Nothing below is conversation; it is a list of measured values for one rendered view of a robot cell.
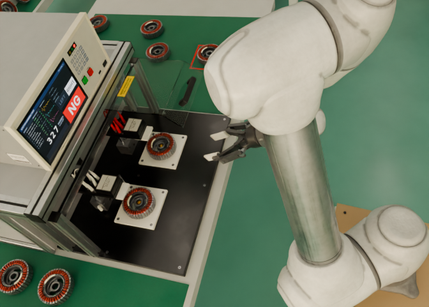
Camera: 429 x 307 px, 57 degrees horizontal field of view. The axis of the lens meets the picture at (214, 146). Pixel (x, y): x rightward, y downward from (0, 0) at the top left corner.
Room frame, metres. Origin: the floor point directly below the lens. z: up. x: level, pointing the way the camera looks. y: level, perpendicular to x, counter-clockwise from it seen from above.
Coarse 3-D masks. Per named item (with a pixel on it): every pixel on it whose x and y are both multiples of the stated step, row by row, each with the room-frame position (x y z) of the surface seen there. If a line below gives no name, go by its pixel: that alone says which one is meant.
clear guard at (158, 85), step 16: (128, 64) 1.13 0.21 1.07; (144, 64) 1.10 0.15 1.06; (160, 64) 1.08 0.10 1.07; (176, 64) 1.05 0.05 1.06; (144, 80) 1.02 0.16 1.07; (160, 80) 1.00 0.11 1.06; (176, 80) 0.98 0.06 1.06; (112, 96) 0.99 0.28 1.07; (128, 96) 0.97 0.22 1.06; (144, 96) 0.95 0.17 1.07; (160, 96) 0.93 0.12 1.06; (176, 96) 0.92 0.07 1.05; (192, 96) 0.94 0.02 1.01; (144, 112) 0.88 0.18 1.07; (160, 112) 0.86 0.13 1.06; (176, 112) 0.87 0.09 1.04
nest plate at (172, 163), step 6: (156, 132) 1.03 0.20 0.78; (174, 138) 0.98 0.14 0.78; (180, 138) 0.97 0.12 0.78; (186, 138) 0.97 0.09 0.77; (168, 144) 0.96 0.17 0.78; (180, 144) 0.94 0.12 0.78; (144, 150) 0.96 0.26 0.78; (156, 150) 0.95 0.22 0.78; (180, 150) 0.91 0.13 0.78; (144, 156) 0.93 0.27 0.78; (174, 156) 0.89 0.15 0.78; (180, 156) 0.89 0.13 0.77; (144, 162) 0.91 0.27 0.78; (150, 162) 0.90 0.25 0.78; (156, 162) 0.89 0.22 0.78; (162, 162) 0.88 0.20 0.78; (168, 162) 0.87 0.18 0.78; (174, 162) 0.87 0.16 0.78; (174, 168) 0.84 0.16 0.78
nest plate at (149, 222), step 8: (152, 192) 0.77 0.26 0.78; (160, 192) 0.76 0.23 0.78; (144, 200) 0.74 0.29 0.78; (160, 200) 0.73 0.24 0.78; (120, 208) 0.74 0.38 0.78; (160, 208) 0.70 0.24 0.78; (120, 216) 0.71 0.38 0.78; (128, 216) 0.70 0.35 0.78; (152, 216) 0.67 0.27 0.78; (128, 224) 0.67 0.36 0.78; (136, 224) 0.66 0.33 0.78; (144, 224) 0.65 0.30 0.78; (152, 224) 0.65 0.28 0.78
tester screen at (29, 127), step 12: (60, 72) 0.92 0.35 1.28; (60, 84) 0.89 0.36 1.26; (48, 96) 0.84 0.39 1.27; (36, 108) 0.80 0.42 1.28; (48, 108) 0.82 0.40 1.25; (36, 120) 0.78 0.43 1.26; (48, 120) 0.80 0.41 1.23; (60, 120) 0.83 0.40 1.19; (24, 132) 0.74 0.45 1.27; (36, 132) 0.76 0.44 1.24; (48, 132) 0.78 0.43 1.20; (36, 144) 0.74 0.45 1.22; (48, 144) 0.76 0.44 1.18; (60, 144) 0.79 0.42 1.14
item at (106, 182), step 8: (104, 176) 0.79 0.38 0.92; (112, 176) 0.78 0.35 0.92; (104, 184) 0.76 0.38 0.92; (112, 184) 0.75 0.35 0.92; (120, 184) 0.76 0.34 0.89; (128, 184) 0.76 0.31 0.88; (80, 192) 0.78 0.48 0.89; (88, 192) 0.77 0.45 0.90; (96, 192) 0.75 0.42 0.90; (104, 192) 0.74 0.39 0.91; (112, 192) 0.73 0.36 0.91; (120, 192) 0.74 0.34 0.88
